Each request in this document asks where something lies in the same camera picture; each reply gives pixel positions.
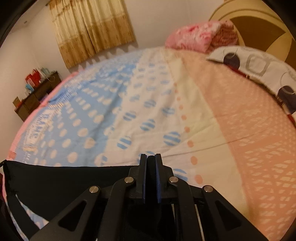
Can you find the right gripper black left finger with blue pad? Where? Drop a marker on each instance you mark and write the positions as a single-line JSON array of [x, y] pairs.
[[138, 173]]

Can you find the beige patterned curtain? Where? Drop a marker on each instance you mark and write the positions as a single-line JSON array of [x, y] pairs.
[[86, 28]]

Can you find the white circle-patterned pillow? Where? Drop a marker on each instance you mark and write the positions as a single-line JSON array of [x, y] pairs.
[[275, 75]]

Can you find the red gift bag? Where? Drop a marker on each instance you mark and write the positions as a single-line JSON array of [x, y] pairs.
[[33, 78]]

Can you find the small cardboard box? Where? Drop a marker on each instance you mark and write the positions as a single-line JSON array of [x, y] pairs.
[[16, 102]]

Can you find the blue pink patterned bedspread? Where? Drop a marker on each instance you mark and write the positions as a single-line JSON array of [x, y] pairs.
[[210, 125]]

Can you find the brown beige headboard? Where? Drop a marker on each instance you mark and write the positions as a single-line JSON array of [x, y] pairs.
[[259, 27]]

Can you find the dark wooden desk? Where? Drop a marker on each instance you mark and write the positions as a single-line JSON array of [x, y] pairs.
[[34, 99]]

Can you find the black cloth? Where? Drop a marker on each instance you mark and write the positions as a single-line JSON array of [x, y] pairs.
[[48, 190]]

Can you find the pink floral pillow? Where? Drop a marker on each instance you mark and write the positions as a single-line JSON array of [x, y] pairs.
[[203, 37]]

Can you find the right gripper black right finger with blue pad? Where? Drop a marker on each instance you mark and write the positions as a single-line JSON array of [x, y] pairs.
[[163, 173]]

